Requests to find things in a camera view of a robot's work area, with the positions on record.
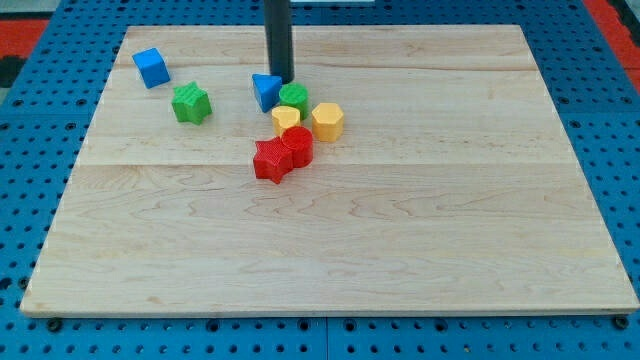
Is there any yellow heart block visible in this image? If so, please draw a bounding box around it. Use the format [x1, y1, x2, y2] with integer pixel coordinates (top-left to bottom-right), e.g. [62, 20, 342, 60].
[271, 106, 301, 136]

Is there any blue triangle block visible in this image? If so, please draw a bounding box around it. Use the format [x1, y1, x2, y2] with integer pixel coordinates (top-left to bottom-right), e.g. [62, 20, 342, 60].
[251, 74, 283, 113]

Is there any blue cube block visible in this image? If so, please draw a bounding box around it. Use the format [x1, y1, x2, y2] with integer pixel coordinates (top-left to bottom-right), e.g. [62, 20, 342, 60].
[132, 48, 170, 89]

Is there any light wooden board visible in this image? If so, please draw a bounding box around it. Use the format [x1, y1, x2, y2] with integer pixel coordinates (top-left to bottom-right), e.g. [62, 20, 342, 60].
[21, 25, 639, 318]

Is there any red cylinder block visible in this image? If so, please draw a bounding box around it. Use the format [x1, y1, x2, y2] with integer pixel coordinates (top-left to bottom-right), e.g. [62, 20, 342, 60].
[281, 126, 314, 168]

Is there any red star block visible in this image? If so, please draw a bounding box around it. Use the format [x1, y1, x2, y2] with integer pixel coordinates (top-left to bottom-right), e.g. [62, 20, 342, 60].
[253, 137, 293, 184]

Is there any yellow hexagon block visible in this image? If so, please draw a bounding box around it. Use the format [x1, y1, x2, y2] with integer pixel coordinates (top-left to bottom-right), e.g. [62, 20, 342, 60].
[312, 103, 344, 142]

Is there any green cylinder block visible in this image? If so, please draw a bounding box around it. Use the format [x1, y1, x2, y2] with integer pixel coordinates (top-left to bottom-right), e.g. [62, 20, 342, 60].
[279, 82, 309, 120]

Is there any green star block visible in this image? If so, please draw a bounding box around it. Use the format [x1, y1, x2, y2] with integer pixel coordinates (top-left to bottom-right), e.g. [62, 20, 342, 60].
[171, 81, 213, 125]

